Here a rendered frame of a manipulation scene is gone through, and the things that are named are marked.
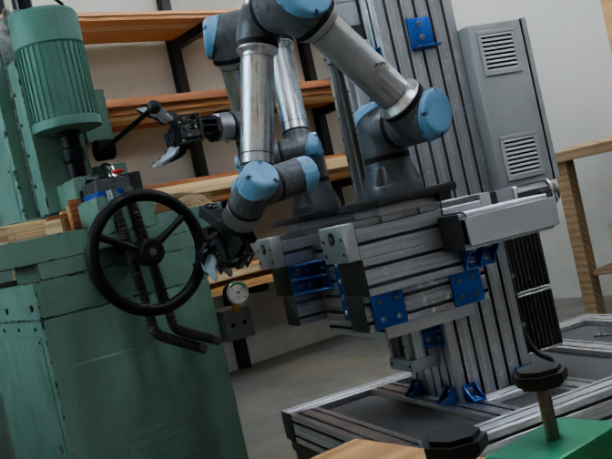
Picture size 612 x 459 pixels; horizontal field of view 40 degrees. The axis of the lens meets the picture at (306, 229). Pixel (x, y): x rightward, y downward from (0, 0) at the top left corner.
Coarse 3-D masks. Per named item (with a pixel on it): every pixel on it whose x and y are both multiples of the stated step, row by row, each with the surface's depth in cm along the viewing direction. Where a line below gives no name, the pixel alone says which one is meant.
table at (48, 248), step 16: (192, 208) 215; (160, 224) 199; (208, 224) 217; (32, 240) 191; (48, 240) 194; (64, 240) 196; (80, 240) 198; (0, 256) 187; (16, 256) 189; (32, 256) 191; (48, 256) 193; (64, 256) 195; (0, 272) 205
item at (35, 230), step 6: (204, 192) 234; (210, 192) 236; (210, 198) 235; (156, 204) 226; (162, 204) 227; (156, 210) 226; (162, 210) 227; (168, 210) 228; (18, 228) 205; (24, 228) 206; (30, 228) 207; (36, 228) 208; (42, 228) 208; (18, 234) 205; (24, 234) 206; (30, 234) 207; (36, 234) 208; (42, 234) 208
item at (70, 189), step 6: (72, 180) 210; (78, 180) 211; (84, 180) 212; (60, 186) 218; (66, 186) 214; (72, 186) 211; (78, 186) 211; (60, 192) 219; (66, 192) 215; (72, 192) 212; (78, 192) 210; (60, 198) 220; (66, 198) 216; (72, 198) 213; (78, 198) 210; (60, 204) 221; (66, 204) 217
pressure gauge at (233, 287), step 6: (228, 282) 214; (234, 282) 212; (240, 282) 213; (228, 288) 211; (234, 288) 212; (240, 288) 213; (246, 288) 214; (228, 294) 210; (234, 294) 212; (240, 294) 213; (246, 294) 214; (228, 300) 211; (234, 300) 211; (240, 300) 212; (246, 300) 213; (234, 306) 214
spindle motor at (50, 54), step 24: (24, 24) 207; (48, 24) 207; (72, 24) 212; (24, 48) 209; (48, 48) 207; (72, 48) 211; (24, 72) 210; (48, 72) 207; (72, 72) 210; (48, 96) 207; (72, 96) 209; (48, 120) 207; (72, 120) 208; (96, 120) 213
